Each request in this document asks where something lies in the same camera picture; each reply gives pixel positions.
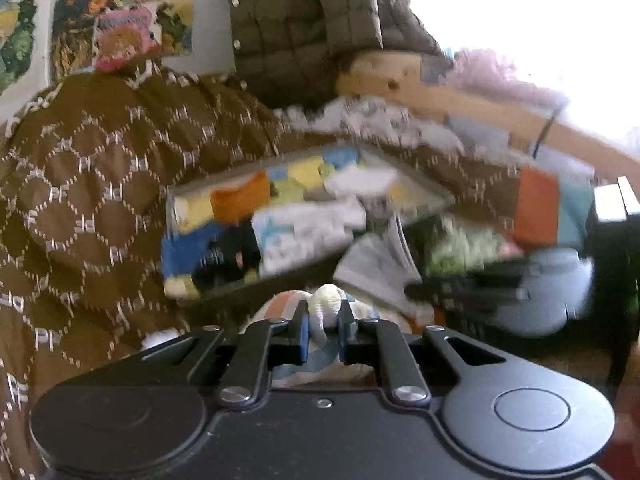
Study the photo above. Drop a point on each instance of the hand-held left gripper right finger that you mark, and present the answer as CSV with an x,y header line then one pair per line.
x,y
344,332

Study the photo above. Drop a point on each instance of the colourful striped bedsheet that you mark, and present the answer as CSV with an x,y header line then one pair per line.
x,y
537,205

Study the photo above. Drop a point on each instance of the brown patterned duvet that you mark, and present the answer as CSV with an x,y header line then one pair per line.
x,y
75,170

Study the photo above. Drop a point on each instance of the pink folded blanket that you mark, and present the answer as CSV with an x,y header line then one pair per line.
x,y
500,80

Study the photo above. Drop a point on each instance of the orange sock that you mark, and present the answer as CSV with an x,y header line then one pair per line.
x,y
240,200

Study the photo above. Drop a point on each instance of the large cartoon wall poster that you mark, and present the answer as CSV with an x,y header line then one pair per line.
x,y
75,25

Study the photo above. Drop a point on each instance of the grey storage box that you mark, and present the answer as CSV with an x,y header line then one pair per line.
x,y
427,192

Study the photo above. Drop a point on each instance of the black printed cloth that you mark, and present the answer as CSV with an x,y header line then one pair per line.
x,y
227,252

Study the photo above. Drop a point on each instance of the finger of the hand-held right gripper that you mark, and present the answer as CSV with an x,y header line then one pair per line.
x,y
465,287
470,325

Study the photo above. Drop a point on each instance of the grey floral pillow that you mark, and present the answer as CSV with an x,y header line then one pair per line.
x,y
380,120

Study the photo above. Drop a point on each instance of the cream ribbed sock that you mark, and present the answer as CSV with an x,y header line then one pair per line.
x,y
325,305

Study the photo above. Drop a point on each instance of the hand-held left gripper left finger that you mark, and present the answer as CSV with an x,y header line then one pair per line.
x,y
302,332

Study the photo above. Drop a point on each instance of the blue and yellow cloth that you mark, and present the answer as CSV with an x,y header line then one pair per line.
x,y
182,255

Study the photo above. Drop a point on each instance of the pink cartoon wall poster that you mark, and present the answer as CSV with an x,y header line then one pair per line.
x,y
127,40

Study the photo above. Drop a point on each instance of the small white cloth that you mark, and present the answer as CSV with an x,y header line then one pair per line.
x,y
160,340

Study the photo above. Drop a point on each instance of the grey and white sock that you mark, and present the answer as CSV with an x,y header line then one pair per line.
x,y
375,265

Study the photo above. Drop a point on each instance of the olive quilted jacket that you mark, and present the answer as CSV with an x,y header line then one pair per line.
x,y
300,25

